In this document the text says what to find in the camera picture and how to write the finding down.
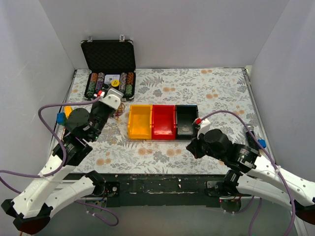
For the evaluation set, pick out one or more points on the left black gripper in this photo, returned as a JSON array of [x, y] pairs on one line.
[[106, 108]]

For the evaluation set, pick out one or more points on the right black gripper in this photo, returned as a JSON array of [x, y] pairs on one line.
[[192, 146]]

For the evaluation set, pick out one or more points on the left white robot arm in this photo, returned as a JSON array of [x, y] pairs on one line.
[[33, 208]]

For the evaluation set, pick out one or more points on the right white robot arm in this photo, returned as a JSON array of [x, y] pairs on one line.
[[253, 174]]

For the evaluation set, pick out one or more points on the black microphone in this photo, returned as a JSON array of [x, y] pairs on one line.
[[251, 142]]

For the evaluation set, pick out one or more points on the stacked coloured toy bricks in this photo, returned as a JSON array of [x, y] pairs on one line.
[[63, 116]]

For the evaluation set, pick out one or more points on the yellow plastic bin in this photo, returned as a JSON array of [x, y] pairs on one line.
[[140, 122]]

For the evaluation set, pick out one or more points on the black plastic bin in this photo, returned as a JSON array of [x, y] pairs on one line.
[[185, 116]]

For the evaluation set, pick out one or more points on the small blue block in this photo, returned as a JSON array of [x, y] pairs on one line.
[[262, 143]]

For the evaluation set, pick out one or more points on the black poker chip case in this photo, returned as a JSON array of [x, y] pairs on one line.
[[110, 57]]

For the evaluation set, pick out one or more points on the floral table mat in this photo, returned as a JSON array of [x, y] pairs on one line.
[[224, 93]]

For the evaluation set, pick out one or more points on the red plastic bin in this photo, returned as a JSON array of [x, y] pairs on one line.
[[163, 122]]

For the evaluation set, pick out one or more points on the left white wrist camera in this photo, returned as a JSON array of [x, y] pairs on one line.
[[112, 99]]

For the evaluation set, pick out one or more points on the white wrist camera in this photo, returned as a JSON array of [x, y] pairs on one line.
[[112, 99], [201, 127]]

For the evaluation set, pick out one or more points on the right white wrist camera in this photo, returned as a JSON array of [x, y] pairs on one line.
[[201, 127]]

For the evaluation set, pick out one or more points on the aluminium frame rail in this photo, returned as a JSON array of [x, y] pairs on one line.
[[78, 189]]

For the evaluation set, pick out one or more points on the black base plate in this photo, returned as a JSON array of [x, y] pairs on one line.
[[129, 190]]

